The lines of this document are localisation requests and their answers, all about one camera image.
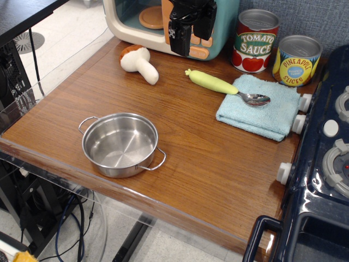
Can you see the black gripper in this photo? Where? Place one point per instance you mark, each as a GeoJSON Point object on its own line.
{"type": "Point", "coordinates": [204, 14]}

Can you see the stainless steel pot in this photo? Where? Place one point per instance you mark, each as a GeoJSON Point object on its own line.
{"type": "Point", "coordinates": [121, 145]}

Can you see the light blue folded cloth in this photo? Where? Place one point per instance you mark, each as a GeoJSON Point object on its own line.
{"type": "Point", "coordinates": [273, 121]}

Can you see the orange toy plate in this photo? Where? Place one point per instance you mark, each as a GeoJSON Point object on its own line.
{"type": "Point", "coordinates": [151, 17]}

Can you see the toy microwave teal cream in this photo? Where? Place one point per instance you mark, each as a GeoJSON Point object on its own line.
{"type": "Point", "coordinates": [122, 18]}

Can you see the plush mushroom toy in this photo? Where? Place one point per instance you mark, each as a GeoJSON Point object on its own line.
{"type": "Point", "coordinates": [135, 58]}

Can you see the tomato sauce can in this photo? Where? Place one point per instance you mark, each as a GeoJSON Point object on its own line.
{"type": "Point", "coordinates": [255, 36]}

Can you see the pineapple slices can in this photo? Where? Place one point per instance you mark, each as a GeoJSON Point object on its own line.
{"type": "Point", "coordinates": [296, 60]}

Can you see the white stove knob upper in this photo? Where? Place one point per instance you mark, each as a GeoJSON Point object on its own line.
{"type": "Point", "coordinates": [304, 102]}

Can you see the white stove knob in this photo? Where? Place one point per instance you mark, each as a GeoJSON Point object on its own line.
{"type": "Point", "coordinates": [283, 172]}
{"type": "Point", "coordinates": [304, 102]}
{"type": "Point", "coordinates": [298, 124]}

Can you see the white stove knob middle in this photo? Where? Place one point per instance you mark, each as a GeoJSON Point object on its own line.
{"type": "Point", "coordinates": [298, 124]}

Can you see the white stove knob lower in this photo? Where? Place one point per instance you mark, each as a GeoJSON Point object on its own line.
{"type": "Point", "coordinates": [283, 172]}

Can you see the black desk at left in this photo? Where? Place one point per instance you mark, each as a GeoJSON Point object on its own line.
{"type": "Point", "coordinates": [19, 16]}

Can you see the dark blue toy stove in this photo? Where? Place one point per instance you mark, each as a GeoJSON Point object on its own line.
{"type": "Point", "coordinates": [314, 222]}

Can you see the spoon with green handle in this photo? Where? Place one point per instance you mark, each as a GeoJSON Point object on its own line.
{"type": "Point", "coordinates": [215, 84]}

